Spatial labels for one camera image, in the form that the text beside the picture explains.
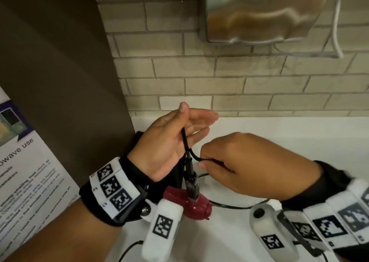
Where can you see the person's right hand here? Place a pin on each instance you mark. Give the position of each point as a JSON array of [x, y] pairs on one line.
[[259, 166]]

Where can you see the person's left hand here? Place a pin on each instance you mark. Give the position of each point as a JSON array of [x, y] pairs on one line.
[[157, 146]]

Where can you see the person's left thumb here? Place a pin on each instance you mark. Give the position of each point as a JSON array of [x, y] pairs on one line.
[[184, 112]]

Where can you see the person's left middle finger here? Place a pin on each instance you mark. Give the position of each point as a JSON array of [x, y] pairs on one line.
[[197, 136]]

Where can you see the person's right thumb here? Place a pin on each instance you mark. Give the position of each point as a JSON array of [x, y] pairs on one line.
[[212, 167]]

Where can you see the person's left forearm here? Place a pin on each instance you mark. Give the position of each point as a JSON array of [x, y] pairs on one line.
[[63, 237]]

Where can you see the red hair dryer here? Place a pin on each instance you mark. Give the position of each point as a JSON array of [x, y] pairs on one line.
[[199, 205]]

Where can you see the black wristband with marker tags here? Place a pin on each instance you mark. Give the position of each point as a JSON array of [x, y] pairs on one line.
[[112, 188], [331, 212]]

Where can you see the dark brown cabinet panel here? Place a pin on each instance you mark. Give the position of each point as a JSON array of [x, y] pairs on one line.
[[57, 68]]

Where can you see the printed notice poster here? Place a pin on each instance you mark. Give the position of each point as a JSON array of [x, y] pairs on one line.
[[26, 184]]

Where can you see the white wrist camera with marker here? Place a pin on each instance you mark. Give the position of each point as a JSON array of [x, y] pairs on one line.
[[268, 230], [163, 227]]

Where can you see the stainless steel wall dispenser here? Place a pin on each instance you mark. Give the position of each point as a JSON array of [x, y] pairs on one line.
[[259, 11]]

